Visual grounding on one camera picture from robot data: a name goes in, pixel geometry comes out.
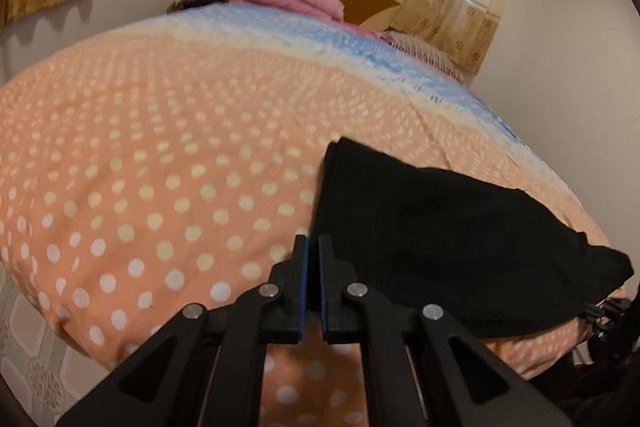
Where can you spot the black pants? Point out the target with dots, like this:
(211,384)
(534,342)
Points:
(450,252)

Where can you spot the striped pillow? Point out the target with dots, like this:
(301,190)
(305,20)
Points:
(425,52)

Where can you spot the pink bed sheet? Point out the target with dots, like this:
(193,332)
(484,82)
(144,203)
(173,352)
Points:
(362,30)

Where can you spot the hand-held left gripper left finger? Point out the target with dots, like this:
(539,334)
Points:
(299,292)

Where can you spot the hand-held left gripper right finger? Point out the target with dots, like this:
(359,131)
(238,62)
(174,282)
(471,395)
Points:
(326,292)

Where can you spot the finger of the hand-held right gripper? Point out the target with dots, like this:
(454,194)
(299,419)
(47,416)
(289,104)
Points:
(607,313)

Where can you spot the bed with polka-dot cover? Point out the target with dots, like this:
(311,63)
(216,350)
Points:
(165,147)

